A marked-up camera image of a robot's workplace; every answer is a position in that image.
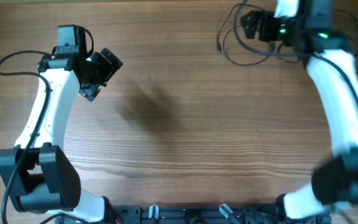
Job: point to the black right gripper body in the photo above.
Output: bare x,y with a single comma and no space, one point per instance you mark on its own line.
258,26

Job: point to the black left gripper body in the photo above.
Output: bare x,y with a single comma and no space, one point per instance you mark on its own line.
100,70

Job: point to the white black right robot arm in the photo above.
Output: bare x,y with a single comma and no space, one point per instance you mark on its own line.
307,27

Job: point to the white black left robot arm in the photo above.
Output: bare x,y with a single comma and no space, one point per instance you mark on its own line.
37,175

